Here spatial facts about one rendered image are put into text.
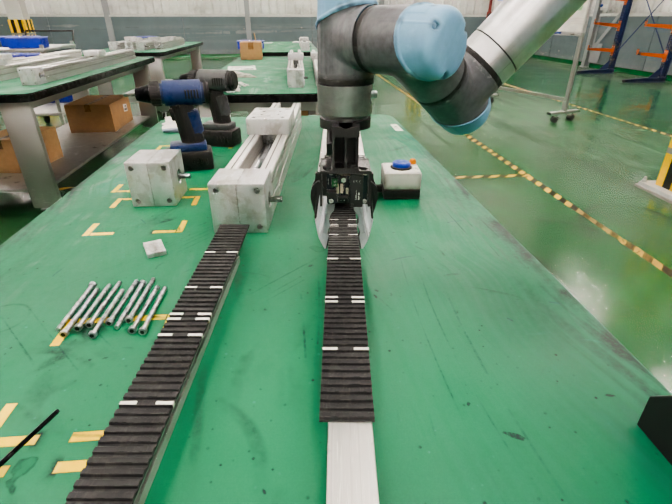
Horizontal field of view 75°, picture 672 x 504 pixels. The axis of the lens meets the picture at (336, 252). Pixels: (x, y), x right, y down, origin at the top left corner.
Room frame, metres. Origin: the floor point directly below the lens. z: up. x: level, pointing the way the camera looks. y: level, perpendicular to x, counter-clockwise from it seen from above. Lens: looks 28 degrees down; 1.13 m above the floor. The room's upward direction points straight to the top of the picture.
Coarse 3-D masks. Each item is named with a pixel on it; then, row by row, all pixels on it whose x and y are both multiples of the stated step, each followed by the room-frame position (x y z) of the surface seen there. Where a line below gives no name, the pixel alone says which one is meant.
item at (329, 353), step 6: (324, 348) 0.37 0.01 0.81; (330, 348) 0.37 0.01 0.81; (336, 348) 0.37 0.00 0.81; (342, 348) 0.37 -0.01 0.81; (348, 348) 0.37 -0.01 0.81; (354, 348) 0.37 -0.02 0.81; (360, 348) 0.37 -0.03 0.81; (366, 348) 0.37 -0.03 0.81; (324, 354) 0.36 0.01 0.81; (330, 354) 0.36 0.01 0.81; (336, 354) 0.36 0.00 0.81; (342, 354) 0.36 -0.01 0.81; (348, 354) 0.36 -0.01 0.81; (354, 354) 0.36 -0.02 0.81; (360, 354) 0.36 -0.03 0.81; (366, 354) 0.36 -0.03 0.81
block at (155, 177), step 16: (128, 160) 0.88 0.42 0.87; (144, 160) 0.88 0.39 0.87; (160, 160) 0.88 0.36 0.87; (176, 160) 0.92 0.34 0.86; (128, 176) 0.86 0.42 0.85; (144, 176) 0.87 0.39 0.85; (160, 176) 0.87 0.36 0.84; (176, 176) 0.90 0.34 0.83; (144, 192) 0.87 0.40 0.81; (160, 192) 0.87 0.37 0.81; (176, 192) 0.88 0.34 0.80
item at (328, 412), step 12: (324, 408) 0.29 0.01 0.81; (336, 408) 0.29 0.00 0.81; (348, 408) 0.29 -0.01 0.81; (360, 408) 0.29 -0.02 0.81; (372, 408) 0.29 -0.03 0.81; (324, 420) 0.28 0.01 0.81; (336, 420) 0.28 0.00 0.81; (348, 420) 0.28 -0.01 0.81; (360, 420) 0.28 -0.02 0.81; (372, 420) 0.28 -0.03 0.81
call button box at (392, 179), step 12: (384, 168) 0.94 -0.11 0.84; (396, 168) 0.93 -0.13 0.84; (408, 168) 0.93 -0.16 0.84; (384, 180) 0.91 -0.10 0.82; (396, 180) 0.91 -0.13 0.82; (408, 180) 0.91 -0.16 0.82; (420, 180) 0.91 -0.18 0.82; (384, 192) 0.91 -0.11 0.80; (396, 192) 0.91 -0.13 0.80; (408, 192) 0.91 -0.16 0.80
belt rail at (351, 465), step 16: (336, 432) 0.27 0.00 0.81; (352, 432) 0.27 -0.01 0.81; (368, 432) 0.27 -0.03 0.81; (336, 448) 0.25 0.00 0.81; (352, 448) 0.25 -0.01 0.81; (368, 448) 0.25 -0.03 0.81; (336, 464) 0.24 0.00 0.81; (352, 464) 0.24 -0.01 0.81; (368, 464) 0.24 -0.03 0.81; (336, 480) 0.22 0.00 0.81; (352, 480) 0.22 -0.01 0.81; (368, 480) 0.22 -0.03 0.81; (336, 496) 0.21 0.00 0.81; (352, 496) 0.21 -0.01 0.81; (368, 496) 0.21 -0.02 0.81
